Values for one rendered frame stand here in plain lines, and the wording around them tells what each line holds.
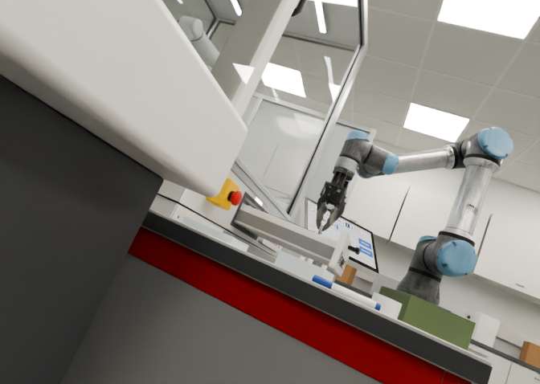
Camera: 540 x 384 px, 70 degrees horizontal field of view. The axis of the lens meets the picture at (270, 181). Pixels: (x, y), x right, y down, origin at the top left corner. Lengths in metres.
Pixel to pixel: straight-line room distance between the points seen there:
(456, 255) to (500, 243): 3.47
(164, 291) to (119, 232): 0.16
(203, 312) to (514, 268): 4.44
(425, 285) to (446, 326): 0.14
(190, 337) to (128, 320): 0.10
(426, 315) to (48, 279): 1.20
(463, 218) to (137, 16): 1.27
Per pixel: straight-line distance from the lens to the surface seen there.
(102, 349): 0.65
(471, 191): 1.46
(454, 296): 5.02
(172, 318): 0.59
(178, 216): 0.91
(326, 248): 1.12
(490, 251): 4.80
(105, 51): 0.29
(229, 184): 0.97
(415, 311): 1.41
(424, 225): 4.68
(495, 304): 5.14
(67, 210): 0.41
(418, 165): 1.54
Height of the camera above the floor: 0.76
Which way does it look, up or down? 11 degrees up
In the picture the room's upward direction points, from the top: 24 degrees clockwise
